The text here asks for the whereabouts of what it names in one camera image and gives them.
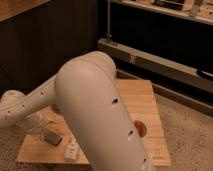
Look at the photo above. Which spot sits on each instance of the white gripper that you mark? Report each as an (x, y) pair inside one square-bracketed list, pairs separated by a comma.
[(35, 123)]

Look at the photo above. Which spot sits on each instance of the dark grey eraser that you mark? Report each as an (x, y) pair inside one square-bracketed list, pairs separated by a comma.
[(52, 137)]

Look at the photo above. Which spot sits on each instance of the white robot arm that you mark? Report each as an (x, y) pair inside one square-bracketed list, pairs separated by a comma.
[(86, 94)]

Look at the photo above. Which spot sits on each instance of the wooden table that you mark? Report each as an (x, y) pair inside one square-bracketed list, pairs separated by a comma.
[(140, 101)]

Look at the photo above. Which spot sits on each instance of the white lotion bottle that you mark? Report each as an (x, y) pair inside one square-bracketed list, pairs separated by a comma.
[(72, 150)]

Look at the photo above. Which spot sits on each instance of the metal shelf frame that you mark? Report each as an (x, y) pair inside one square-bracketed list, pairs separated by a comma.
[(175, 53)]

